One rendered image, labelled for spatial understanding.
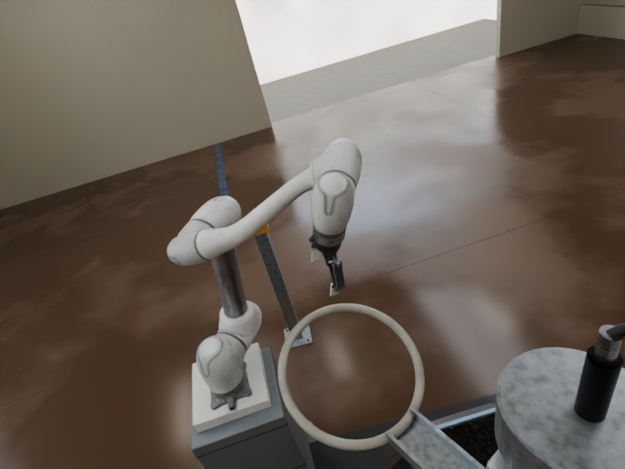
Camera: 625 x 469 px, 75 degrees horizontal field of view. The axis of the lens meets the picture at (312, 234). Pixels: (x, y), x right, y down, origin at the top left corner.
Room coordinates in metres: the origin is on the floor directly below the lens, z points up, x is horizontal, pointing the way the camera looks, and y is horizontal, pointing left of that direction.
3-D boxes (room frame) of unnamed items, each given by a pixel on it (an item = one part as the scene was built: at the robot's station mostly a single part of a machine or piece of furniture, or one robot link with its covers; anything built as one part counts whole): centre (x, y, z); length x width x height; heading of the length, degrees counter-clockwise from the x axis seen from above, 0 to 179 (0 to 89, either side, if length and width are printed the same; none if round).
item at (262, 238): (2.17, 0.31, 0.54); 0.20 x 0.20 x 1.09; 0
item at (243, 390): (1.18, 0.52, 0.88); 0.22 x 0.18 x 0.06; 8
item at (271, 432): (1.20, 0.53, 0.40); 0.50 x 0.50 x 0.80; 5
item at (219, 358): (1.20, 0.52, 1.02); 0.18 x 0.16 x 0.22; 151
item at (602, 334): (0.30, -0.33, 1.76); 0.04 x 0.04 x 0.17
